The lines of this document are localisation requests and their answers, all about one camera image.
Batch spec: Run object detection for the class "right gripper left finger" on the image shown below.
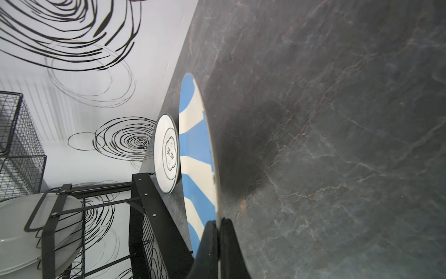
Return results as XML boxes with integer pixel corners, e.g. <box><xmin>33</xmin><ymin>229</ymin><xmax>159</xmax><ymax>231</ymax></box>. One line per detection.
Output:
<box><xmin>187</xmin><ymin>221</ymin><xmax>219</xmax><ymax>279</ymax></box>

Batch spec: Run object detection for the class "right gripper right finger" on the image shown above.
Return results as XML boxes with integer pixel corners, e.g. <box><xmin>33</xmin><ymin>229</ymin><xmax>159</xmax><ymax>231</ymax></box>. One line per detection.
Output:
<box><xmin>220</xmin><ymin>218</ymin><xmax>251</xmax><ymax>279</ymax></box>

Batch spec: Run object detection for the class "blue striped plate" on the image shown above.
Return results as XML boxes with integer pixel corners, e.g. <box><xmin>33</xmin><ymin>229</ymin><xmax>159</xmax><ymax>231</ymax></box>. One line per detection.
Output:
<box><xmin>1</xmin><ymin>193</ymin><xmax>82</xmax><ymax>279</ymax></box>
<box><xmin>179</xmin><ymin>73</ymin><xmax>221</xmax><ymax>257</ymax></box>

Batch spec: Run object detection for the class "white plate black flower outline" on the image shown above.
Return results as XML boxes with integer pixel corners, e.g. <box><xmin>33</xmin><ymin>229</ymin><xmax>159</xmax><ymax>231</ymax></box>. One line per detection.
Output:
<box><xmin>153</xmin><ymin>114</ymin><xmax>180</xmax><ymax>194</ymax></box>

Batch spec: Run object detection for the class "black wire dish rack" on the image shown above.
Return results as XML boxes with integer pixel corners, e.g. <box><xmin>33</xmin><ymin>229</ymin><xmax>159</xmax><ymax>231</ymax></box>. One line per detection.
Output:
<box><xmin>41</xmin><ymin>173</ymin><xmax>194</xmax><ymax>279</ymax></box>

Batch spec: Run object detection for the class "black wire wall basket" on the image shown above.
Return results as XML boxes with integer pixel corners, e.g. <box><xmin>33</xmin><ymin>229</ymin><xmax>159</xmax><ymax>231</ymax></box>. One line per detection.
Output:
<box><xmin>1</xmin><ymin>91</ymin><xmax>47</xmax><ymax>201</ymax></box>

